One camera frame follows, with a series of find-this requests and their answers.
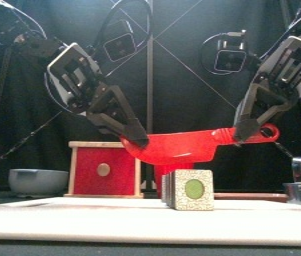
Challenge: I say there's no red toy knife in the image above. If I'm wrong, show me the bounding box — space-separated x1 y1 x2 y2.
120 123 282 167

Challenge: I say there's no sushi roll with green centre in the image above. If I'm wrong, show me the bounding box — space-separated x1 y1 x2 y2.
160 168 216 212

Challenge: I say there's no brown wooden board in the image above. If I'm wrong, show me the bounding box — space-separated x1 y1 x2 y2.
213 192 290 203

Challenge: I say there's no white cutting board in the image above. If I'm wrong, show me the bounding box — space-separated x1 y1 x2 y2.
0 195 301 248

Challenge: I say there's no red wooden-framed box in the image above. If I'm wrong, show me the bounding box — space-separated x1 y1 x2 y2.
65 140 145 199

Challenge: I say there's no grey bowl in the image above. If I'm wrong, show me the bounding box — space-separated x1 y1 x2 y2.
8 168 70 197

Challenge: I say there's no vertical metal frame pole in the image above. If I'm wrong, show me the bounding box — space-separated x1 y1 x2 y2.
147 0 156 192

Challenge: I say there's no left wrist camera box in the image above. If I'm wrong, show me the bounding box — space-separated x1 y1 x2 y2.
103 19 140 63

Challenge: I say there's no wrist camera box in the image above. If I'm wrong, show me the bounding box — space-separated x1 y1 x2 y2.
103 19 140 63
213 30 251 73

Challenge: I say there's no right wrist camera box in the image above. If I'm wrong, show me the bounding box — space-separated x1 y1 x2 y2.
213 30 251 73

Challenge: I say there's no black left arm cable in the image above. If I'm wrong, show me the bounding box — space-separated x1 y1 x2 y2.
0 0 50 47

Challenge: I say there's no black left camera cable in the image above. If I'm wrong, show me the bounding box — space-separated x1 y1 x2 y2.
92 0 153 54

